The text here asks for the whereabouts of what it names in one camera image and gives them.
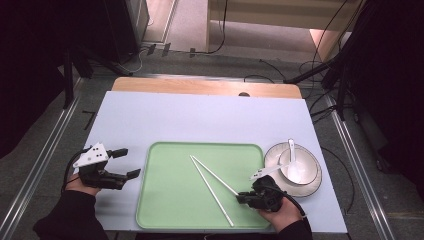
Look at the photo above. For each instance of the white ceramic spoon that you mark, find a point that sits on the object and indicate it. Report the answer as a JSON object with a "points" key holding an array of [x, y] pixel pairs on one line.
{"points": [[293, 166]]}

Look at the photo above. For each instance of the person's right hand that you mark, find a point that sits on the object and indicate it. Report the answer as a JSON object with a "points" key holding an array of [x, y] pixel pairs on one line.
{"points": [[283, 216]]}

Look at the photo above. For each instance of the black curtain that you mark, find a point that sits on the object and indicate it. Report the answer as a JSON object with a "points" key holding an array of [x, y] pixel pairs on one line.
{"points": [[393, 83]]}

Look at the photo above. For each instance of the white chopstick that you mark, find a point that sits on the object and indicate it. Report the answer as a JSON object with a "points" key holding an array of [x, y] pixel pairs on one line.
{"points": [[216, 176], [213, 193]]}

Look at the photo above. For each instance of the dark cabinet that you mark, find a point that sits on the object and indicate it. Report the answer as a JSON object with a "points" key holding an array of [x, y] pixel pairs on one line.
{"points": [[123, 26]]}

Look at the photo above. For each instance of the white plate with dark rim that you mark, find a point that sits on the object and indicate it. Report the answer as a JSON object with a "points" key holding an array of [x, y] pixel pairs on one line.
{"points": [[313, 186]]}

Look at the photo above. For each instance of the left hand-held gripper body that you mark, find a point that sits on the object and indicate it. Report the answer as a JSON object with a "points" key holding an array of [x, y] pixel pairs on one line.
{"points": [[96, 170]]}

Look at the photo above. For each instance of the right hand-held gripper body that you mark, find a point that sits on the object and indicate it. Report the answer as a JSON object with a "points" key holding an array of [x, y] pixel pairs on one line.
{"points": [[268, 196]]}

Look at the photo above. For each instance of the metal floor rail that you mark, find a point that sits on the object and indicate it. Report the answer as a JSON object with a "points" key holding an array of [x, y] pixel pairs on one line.
{"points": [[36, 166], [360, 173]]}

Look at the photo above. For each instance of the white bowl with dark rim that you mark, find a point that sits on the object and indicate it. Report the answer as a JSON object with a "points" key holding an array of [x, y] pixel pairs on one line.
{"points": [[301, 170]]}

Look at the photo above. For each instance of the black tripod stand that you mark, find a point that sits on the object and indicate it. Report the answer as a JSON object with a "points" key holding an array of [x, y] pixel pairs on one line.
{"points": [[340, 100]]}

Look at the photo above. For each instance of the wooden table edge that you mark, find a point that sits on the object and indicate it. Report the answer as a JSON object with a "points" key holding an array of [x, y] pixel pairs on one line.
{"points": [[200, 86]]}

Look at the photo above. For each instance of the light green plastic tray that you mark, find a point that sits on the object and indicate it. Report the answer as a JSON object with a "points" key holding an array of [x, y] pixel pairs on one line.
{"points": [[173, 193]]}

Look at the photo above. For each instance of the white table mat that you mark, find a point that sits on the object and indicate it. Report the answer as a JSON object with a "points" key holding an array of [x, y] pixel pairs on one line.
{"points": [[200, 116]]}

